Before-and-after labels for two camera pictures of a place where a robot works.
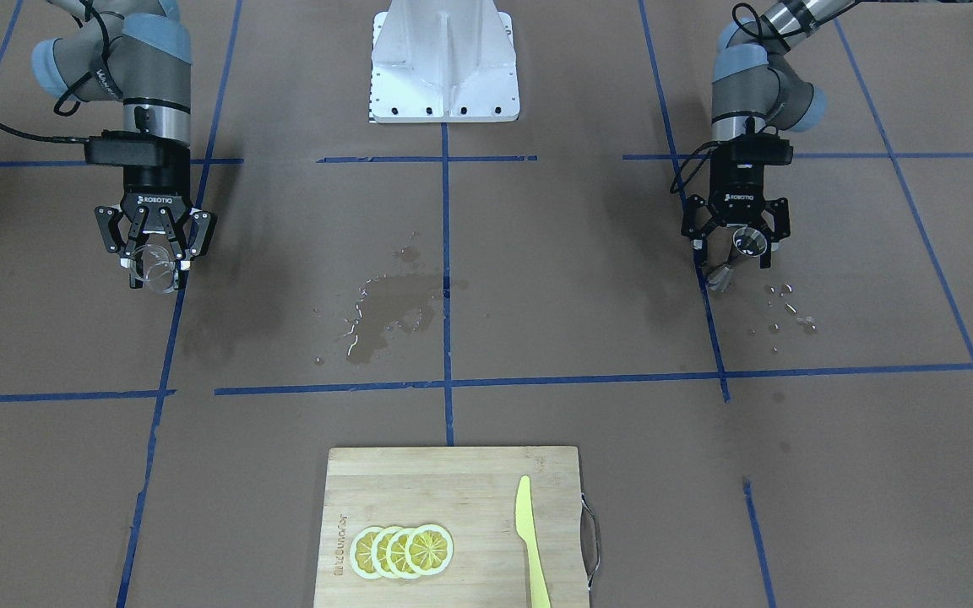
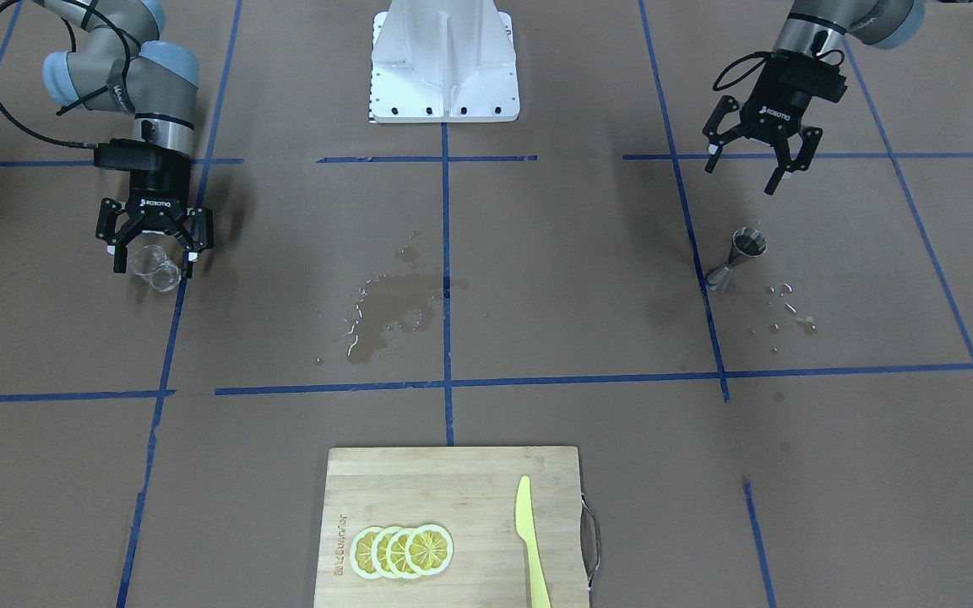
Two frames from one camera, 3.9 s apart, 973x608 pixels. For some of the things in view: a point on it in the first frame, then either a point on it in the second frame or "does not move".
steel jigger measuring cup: [749, 241] does not move
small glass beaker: [154, 265] does not move
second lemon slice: [395, 552] does not move
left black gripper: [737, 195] -> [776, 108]
